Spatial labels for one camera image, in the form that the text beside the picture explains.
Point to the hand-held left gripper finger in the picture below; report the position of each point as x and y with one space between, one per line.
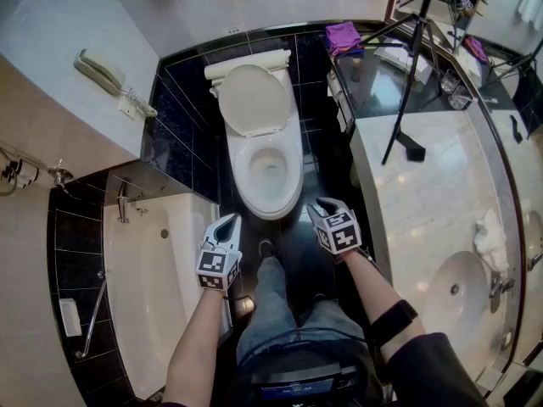
212 232
237 238

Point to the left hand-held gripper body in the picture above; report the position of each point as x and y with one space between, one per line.
212 265

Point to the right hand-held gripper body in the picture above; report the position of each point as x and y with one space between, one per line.
339 235

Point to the person's left forearm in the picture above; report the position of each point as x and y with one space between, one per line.
191 346

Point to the person's right forearm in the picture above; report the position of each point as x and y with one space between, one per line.
365 286

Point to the white toilet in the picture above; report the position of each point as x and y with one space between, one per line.
268 172

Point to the person's left shoe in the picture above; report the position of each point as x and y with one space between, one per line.
266 248

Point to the person's shoe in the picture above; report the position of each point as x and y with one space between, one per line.
319 297
266 248

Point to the tan waste bin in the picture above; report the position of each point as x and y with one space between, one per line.
355 174

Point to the white bathtub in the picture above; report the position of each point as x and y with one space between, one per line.
157 291

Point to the person's right shoe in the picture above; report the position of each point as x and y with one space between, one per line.
319 297

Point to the person's blue jeans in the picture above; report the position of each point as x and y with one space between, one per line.
271 303

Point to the chrome bathtub drain lever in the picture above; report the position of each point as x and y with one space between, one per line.
142 211

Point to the chrome bathtub spout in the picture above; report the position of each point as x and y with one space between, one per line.
123 204

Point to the black armband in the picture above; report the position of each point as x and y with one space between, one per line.
392 322

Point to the chrome bathtub grab bar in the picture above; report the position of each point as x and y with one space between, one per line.
94 312

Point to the white sink basin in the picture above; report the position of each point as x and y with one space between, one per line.
458 312

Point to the black device with screen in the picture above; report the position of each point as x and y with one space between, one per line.
297 386

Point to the white soap dish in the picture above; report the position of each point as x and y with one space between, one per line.
70 318

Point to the crumpled white washcloth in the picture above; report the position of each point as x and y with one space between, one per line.
492 240

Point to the orange cloth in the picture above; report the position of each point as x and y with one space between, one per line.
354 51

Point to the clear drinking glass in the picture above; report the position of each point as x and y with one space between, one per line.
449 81
460 98

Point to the folded white towel on counter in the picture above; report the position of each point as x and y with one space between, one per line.
399 55

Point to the chrome shower valve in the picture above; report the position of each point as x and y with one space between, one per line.
59 176

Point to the chrome sink faucet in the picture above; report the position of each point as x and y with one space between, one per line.
498 288

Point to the purple cloth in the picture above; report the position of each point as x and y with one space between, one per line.
343 34

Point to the white toiletry bottle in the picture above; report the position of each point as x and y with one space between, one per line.
23 175
15 180
27 168

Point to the white telephone wall plate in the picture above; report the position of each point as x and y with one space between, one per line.
126 107

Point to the beige wall telephone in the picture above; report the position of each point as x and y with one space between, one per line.
99 72

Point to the framed wall mirror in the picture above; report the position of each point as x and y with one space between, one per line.
500 15

